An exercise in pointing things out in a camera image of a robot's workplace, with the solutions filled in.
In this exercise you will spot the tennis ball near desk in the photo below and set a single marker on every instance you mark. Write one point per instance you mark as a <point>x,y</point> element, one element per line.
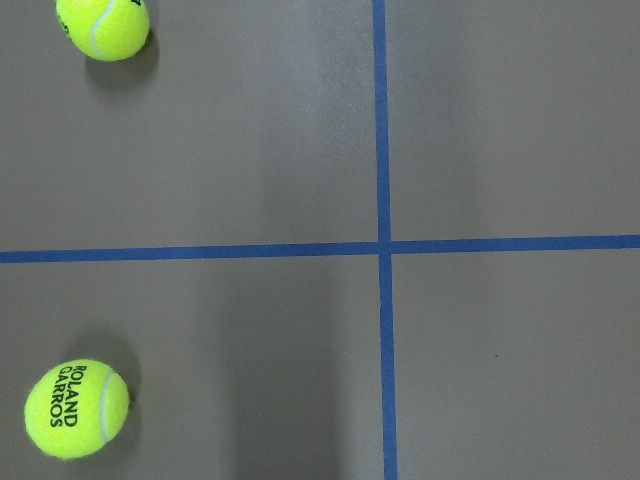
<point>76,408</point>

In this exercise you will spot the tennis ball far from desk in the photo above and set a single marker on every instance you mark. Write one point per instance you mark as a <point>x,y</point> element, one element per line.
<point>105,30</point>

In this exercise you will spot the brown paper table cover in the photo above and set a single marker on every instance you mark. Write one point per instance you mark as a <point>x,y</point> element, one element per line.
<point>330,239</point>

